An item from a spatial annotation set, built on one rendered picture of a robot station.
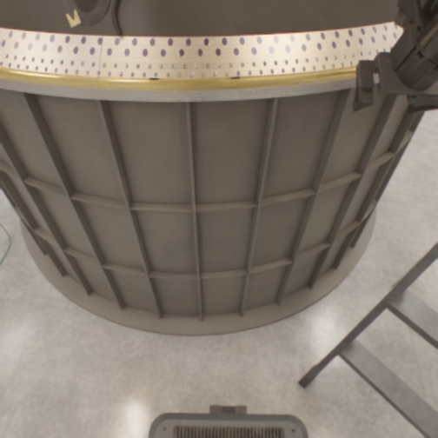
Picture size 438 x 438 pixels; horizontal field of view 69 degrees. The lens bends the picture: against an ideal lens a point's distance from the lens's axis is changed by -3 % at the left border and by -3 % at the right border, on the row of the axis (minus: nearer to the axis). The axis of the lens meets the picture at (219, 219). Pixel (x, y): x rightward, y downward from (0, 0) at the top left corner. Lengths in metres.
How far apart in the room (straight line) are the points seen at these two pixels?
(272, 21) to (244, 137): 0.26
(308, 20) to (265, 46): 0.11
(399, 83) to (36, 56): 0.70
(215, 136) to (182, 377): 1.06
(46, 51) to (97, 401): 1.28
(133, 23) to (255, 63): 0.26
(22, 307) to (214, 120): 1.43
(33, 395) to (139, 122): 1.26
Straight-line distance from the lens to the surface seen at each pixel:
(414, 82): 0.53
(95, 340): 1.67
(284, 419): 1.27
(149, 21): 0.77
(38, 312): 1.84
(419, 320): 1.12
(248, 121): 0.81
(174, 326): 1.59
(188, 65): 0.73
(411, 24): 0.53
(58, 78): 0.80
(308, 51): 0.80
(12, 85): 0.88
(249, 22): 0.77
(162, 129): 0.81
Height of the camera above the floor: 1.48
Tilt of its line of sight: 49 degrees down
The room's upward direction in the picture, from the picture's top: 1 degrees clockwise
